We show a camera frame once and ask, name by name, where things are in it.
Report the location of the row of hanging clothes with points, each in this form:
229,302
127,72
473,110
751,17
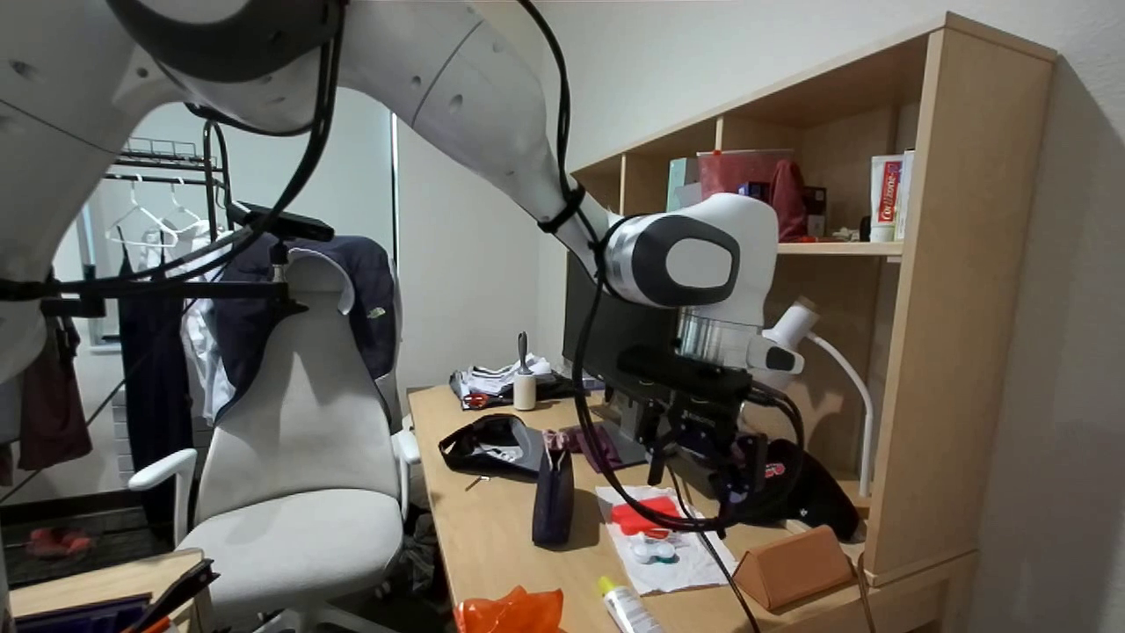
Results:
154,369

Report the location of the dark purse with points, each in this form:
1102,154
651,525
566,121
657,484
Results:
554,497

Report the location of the wooden side table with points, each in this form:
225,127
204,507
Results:
97,593

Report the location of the white office chair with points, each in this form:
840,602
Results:
299,492

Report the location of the white paper sheet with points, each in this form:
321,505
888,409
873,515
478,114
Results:
677,563

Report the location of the wooden desk hutch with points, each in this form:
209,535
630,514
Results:
958,308

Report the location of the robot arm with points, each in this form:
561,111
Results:
457,88

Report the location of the pile of papers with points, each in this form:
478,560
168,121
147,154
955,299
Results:
501,378

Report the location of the white and red toothpaste box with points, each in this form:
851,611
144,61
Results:
888,198

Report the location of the brown case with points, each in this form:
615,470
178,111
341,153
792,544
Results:
791,567

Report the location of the purple cloth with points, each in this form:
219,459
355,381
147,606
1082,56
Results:
591,444

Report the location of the dark blue jacket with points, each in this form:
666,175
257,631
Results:
369,299

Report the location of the black monitor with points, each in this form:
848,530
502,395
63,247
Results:
611,343

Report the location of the red shoes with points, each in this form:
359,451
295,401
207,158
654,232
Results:
57,541

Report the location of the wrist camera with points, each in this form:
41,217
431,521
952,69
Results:
685,365

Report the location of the red plastic lid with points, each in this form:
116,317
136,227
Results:
642,517

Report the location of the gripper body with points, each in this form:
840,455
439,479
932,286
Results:
699,422

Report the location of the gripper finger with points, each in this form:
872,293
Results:
658,457
747,483

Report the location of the white gooseneck desk lamp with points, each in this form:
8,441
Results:
848,378

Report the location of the orange plastic bag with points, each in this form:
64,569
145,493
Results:
510,614

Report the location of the black pouch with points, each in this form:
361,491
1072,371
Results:
492,444

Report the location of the black clothes rack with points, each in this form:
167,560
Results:
167,163

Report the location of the white tube with yellow cap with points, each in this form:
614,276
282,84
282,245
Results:
628,608

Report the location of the white contact lens case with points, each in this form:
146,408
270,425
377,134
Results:
655,551

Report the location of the red cloth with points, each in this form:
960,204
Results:
788,202

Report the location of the black cap with red logo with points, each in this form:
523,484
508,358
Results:
813,497

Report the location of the red scissors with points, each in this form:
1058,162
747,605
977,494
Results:
475,400

